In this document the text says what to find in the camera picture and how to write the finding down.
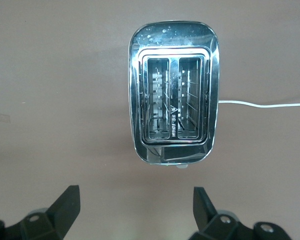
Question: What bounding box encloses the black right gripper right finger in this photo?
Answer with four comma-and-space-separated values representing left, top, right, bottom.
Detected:
189, 186, 291, 240

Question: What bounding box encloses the chrome and beige two-slot toaster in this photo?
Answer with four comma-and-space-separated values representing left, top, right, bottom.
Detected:
126, 21, 220, 170

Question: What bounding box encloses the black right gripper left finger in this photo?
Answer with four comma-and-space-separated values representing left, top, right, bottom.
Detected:
0, 184, 81, 240

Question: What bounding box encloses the white toaster power cord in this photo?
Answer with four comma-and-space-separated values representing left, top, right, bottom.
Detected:
216, 99, 300, 109

